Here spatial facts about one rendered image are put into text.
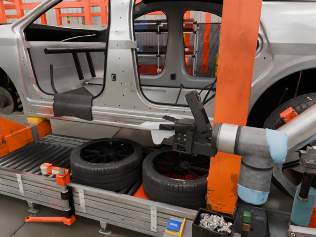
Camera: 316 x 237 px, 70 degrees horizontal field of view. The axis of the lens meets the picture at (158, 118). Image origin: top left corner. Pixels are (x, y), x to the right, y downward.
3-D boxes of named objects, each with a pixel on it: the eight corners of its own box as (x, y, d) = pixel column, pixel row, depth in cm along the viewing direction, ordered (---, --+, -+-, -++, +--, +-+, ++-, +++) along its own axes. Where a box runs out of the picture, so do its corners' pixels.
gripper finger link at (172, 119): (161, 131, 74) (176, 139, 66) (162, 114, 73) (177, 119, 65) (169, 130, 75) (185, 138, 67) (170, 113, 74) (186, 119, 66)
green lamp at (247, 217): (250, 218, 112) (251, 211, 111) (250, 224, 109) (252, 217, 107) (242, 216, 113) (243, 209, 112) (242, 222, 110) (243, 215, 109)
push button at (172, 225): (181, 225, 129) (181, 221, 129) (178, 233, 123) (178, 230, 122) (169, 221, 132) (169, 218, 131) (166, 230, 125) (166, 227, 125)
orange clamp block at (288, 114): (301, 118, 121) (290, 106, 121) (305, 122, 114) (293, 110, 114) (289, 126, 124) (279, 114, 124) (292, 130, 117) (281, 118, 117)
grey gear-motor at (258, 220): (256, 217, 186) (263, 181, 175) (261, 261, 148) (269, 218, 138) (233, 212, 192) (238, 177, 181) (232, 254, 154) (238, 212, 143)
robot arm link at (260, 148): (283, 173, 50) (290, 138, 47) (232, 162, 55) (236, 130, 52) (282, 158, 57) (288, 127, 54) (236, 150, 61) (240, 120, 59)
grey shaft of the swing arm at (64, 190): (76, 221, 187) (69, 168, 171) (72, 225, 182) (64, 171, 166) (67, 218, 189) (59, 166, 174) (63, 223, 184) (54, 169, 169)
